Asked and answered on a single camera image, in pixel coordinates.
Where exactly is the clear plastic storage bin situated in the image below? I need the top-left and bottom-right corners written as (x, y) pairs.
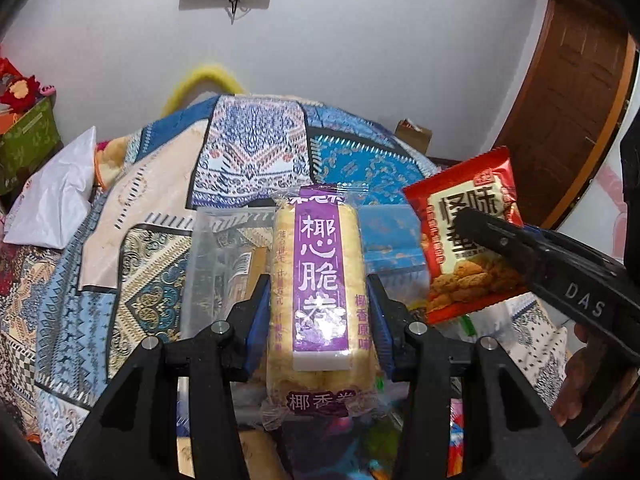
top-left (179, 202), bottom-right (476, 430)

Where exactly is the toasted bun slice pack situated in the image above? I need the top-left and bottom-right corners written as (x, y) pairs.
top-left (177, 429), bottom-right (290, 480)

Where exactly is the brown wooden door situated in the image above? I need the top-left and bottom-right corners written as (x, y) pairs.
top-left (496, 0), bottom-right (636, 228)

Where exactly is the small cardboard box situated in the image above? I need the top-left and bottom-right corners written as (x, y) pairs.
top-left (395, 119), bottom-right (433, 155)

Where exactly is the patchwork patterned bed quilt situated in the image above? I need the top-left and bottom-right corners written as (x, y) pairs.
top-left (0, 93), bottom-right (576, 476)

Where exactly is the white pillow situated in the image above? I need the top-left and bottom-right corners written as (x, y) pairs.
top-left (2, 127), bottom-right (96, 249)

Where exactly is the green storage box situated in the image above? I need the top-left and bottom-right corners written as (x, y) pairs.
top-left (1, 98), bottom-right (62, 195)

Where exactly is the purple label coconut roll pack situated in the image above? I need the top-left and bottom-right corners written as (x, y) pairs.
top-left (262, 184), bottom-right (378, 429)

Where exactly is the red spicy snack bag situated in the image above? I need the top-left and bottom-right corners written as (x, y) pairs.
top-left (402, 146), bottom-right (525, 325)

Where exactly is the yellow foam bed guard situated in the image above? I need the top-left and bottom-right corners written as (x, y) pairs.
top-left (160, 64), bottom-right (246, 118)

